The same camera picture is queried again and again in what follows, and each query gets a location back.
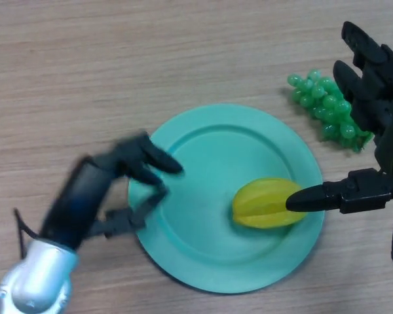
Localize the green round plate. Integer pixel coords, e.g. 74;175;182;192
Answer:
128;103;325;294

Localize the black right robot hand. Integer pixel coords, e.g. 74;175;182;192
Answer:
285;21;393;215

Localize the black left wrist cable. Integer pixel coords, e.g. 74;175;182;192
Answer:
13;208;42;260

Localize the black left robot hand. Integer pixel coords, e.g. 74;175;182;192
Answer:
39;130;184;251

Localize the green grape bunch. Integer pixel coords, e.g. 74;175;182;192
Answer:
287;68;374;154

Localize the yellow starfruit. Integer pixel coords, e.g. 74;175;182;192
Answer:
231;177;307;230

